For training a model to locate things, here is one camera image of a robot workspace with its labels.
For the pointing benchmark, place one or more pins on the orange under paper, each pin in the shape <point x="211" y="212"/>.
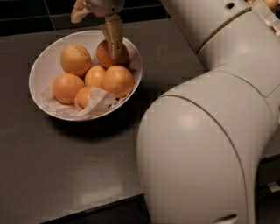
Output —
<point x="82" y="98"/>

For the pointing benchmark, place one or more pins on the orange middle small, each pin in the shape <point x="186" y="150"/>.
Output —
<point x="94" y="76"/>

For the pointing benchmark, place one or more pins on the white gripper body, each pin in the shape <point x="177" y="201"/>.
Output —
<point x="102" y="7"/>

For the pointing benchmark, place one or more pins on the white bowl with oranges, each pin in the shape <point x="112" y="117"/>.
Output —
<point x="47" y="66"/>

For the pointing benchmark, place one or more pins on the yellowish orange top left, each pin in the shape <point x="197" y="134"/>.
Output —
<point x="75" y="59"/>

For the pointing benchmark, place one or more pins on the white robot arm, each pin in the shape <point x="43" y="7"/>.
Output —
<point x="199" y="144"/>

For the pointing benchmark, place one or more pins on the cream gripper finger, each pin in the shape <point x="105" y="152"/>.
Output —
<point x="80" y="10"/>
<point x="112" y="31"/>

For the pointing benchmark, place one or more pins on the white paper in bowl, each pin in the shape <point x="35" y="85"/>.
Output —
<point x="101" y="102"/>

